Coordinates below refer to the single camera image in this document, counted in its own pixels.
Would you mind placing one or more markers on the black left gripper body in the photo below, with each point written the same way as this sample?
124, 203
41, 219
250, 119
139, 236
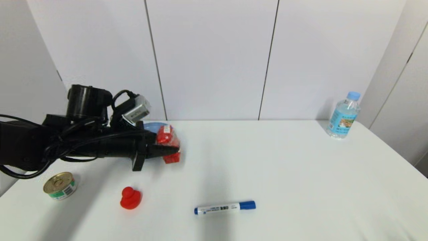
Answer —
123, 145

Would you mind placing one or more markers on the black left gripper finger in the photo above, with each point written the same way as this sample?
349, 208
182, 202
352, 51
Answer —
153, 136
162, 151

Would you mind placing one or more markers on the red snack packet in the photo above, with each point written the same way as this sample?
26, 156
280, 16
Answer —
166, 135

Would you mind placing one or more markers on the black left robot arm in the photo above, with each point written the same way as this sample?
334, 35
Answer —
23, 140

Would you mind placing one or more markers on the blue round plate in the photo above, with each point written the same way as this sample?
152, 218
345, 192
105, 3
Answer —
154, 126

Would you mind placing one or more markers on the red rubber duck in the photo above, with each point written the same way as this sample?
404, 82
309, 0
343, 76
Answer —
130, 199

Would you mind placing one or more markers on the tin can green label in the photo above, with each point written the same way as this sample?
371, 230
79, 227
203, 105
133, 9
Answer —
59, 185

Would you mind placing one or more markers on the blue capped white marker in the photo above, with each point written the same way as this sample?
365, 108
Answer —
220, 208

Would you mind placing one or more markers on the clear water bottle blue cap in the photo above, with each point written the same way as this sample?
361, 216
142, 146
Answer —
342, 120

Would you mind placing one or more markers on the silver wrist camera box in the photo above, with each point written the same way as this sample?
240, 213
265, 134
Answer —
137, 110

